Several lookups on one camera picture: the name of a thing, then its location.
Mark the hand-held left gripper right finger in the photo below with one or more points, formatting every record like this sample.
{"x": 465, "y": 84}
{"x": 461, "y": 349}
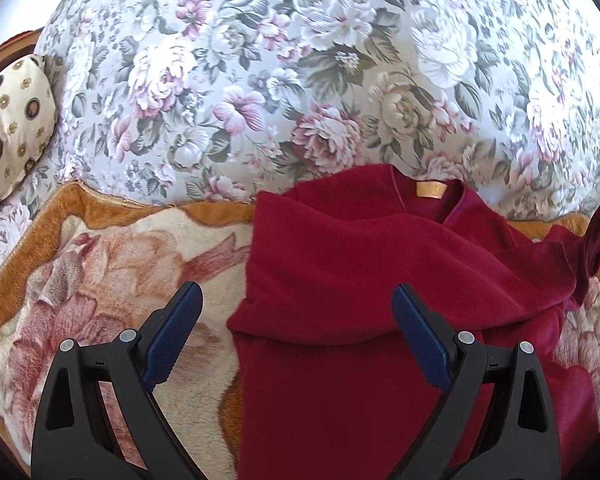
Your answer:
{"x": 420, "y": 332}

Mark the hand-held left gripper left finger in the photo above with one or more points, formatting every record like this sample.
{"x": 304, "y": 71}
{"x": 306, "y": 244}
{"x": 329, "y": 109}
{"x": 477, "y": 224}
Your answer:
{"x": 172, "y": 332}

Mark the dark red fleece sweater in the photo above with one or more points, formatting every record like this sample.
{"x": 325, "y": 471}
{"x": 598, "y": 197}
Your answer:
{"x": 330, "y": 260}

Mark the orange and cream plush blanket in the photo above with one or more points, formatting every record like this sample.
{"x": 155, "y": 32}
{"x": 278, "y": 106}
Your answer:
{"x": 105, "y": 270}

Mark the cream patterned pillow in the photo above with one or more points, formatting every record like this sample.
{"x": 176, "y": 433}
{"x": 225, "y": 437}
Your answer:
{"x": 15, "y": 120}

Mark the floral print quilt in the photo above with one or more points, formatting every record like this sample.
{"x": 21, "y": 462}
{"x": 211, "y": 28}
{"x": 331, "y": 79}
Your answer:
{"x": 305, "y": 60}

